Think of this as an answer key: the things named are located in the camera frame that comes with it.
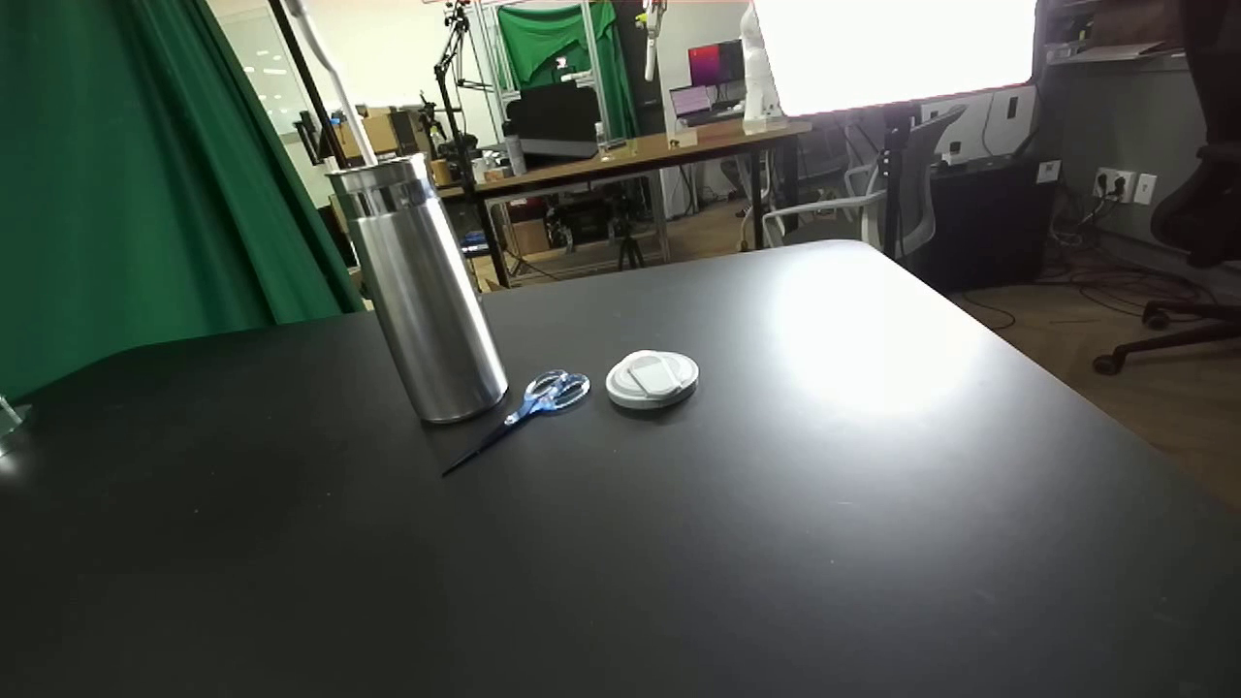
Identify wooden background desk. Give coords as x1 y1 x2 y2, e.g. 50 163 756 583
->
442 119 807 279

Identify black office chair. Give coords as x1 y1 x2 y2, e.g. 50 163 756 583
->
1095 0 1241 376

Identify silver metal flask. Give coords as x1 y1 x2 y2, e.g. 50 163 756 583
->
334 155 509 428

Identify green backdrop curtain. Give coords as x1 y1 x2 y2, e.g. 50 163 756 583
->
0 0 361 399

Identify white round flask lid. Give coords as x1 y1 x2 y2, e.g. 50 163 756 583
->
604 350 698 412

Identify glowing computer monitor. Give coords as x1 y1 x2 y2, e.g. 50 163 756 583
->
686 40 745 86

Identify bright studio light panel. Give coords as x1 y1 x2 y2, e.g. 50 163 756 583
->
756 0 1041 117

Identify blue handled scissors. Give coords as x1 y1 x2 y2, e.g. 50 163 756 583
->
445 369 590 471

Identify small black tripod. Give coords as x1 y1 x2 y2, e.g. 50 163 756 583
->
608 218 648 272

